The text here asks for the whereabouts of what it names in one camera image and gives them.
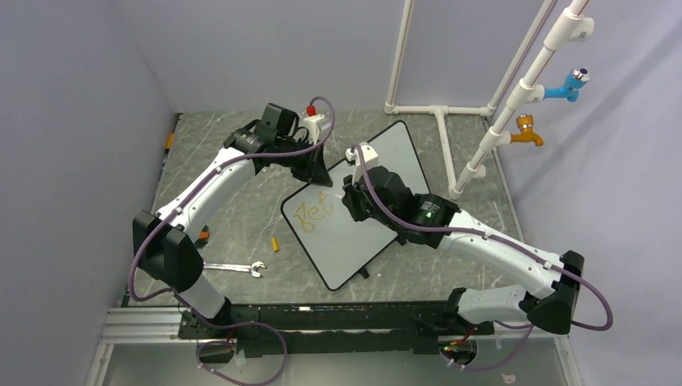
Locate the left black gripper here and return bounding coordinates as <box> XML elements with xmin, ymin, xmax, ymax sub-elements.
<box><xmin>275</xmin><ymin>136</ymin><xmax>331</xmax><ymax>187</ymax></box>

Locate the white whiteboard black frame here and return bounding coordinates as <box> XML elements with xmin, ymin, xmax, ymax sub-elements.
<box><xmin>281</xmin><ymin>121</ymin><xmax>430</xmax><ymax>291</ymax></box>

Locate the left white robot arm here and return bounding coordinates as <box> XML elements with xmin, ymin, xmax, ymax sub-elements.
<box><xmin>127</xmin><ymin>103</ymin><xmax>335</xmax><ymax>338</ymax></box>

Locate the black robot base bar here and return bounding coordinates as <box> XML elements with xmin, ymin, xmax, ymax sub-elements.
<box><xmin>178</xmin><ymin>301</ymin><xmax>495</xmax><ymax>358</ymax></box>

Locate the silver open-end wrench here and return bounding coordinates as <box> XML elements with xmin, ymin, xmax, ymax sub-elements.
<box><xmin>203</xmin><ymin>261</ymin><xmax>267</xmax><ymax>278</ymax></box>

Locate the orange brass faucet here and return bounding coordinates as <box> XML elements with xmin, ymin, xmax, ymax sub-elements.
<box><xmin>510</xmin><ymin>114</ymin><xmax>544</xmax><ymax>147</ymax></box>

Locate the orange-tipped tool at edge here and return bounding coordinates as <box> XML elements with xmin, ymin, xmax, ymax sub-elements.
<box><xmin>162</xmin><ymin>113</ymin><xmax>183</xmax><ymax>163</ymax></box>

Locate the blue faucet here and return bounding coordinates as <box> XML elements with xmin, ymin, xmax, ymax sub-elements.
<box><xmin>543</xmin><ymin>68</ymin><xmax>590</xmax><ymax>102</ymax></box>

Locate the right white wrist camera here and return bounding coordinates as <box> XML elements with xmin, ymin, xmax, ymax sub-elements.
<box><xmin>345</xmin><ymin>142</ymin><xmax>379</xmax><ymax>183</ymax></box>

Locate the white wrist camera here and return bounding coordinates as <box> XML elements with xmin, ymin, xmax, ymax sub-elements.
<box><xmin>345</xmin><ymin>142</ymin><xmax>379</xmax><ymax>183</ymax></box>
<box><xmin>296</xmin><ymin>105</ymin><xmax>331</xmax><ymax>144</ymax></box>

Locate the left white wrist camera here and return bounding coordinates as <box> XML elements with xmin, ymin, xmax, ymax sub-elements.
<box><xmin>296</xmin><ymin>105</ymin><xmax>331</xmax><ymax>144</ymax></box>

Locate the white pvc pipe frame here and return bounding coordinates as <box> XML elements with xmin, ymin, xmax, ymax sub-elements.
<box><xmin>384</xmin><ymin>0</ymin><xmax>594</xmax><ymax>199</ymax></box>

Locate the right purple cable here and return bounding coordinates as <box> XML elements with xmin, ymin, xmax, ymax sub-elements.
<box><xmin>351</xmin><ymin>143</ymin><xmax>614</xmax><ymax>373</ymax></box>

